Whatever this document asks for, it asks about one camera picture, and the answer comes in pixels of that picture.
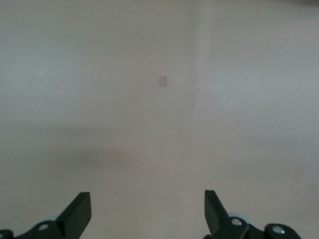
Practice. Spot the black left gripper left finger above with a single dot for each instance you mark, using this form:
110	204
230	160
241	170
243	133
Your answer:
74	219

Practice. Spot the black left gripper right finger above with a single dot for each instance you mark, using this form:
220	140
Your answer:
216	219

